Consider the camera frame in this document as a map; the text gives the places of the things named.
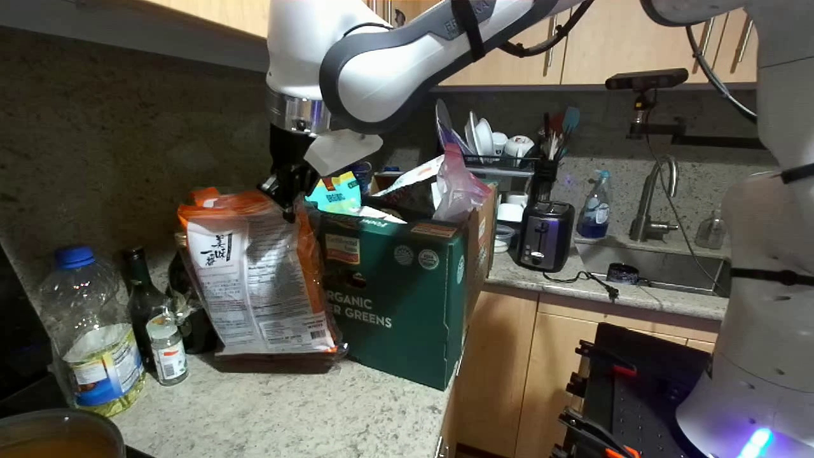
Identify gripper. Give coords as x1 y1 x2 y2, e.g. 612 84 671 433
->
258 123 320 223

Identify orange and white packet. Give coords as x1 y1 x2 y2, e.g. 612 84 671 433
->
176 186 339 358

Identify teal snack packet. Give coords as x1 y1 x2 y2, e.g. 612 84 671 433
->
305 171 363 215

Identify white paper packet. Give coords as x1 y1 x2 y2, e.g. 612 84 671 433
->
374 155 446 199

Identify green cardboard box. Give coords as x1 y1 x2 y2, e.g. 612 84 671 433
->
308 181 500 391

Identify dark green glass bottle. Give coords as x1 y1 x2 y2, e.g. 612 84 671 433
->
121 246 170 371

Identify pink plastic bag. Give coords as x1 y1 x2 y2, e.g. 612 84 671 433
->
432 144 493 223

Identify small jar white label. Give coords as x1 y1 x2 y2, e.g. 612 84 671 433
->
146 308 190 387

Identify dish rack with dishes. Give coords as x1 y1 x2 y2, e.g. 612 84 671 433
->
435 98 542 177

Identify large plastic bottle blue cap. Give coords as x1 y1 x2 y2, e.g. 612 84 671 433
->
39 246 148 418

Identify stack of white cups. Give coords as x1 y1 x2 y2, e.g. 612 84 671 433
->
495 191 530 225

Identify black toaster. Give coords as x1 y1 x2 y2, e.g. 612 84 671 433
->
516 200 576 274

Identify black utensil holder with utensils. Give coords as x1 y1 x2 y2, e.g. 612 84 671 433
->
529 106 581 205

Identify wooden base cabinets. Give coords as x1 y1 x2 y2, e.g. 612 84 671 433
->
439 285 726 458

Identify blue spray bottle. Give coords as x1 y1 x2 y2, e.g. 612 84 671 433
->
576 169 613 240

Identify dark bowl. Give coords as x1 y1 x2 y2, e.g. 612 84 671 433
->
0 408 127 458

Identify dark round dish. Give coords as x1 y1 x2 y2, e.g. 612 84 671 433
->
605 262 640 286

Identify metal tap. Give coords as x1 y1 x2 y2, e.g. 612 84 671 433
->
629 155 680 243

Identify sink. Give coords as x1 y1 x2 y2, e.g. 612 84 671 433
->
575 237 732 298

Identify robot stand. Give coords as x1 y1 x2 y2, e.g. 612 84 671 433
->
549 322 714 458

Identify clear soap dispenser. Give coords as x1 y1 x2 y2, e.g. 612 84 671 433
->
694 209 728 250

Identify wooden wall cabinets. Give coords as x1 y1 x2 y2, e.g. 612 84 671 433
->
143 0 759 88

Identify camera on mount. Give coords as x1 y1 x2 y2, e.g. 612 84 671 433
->
604 67 768 151

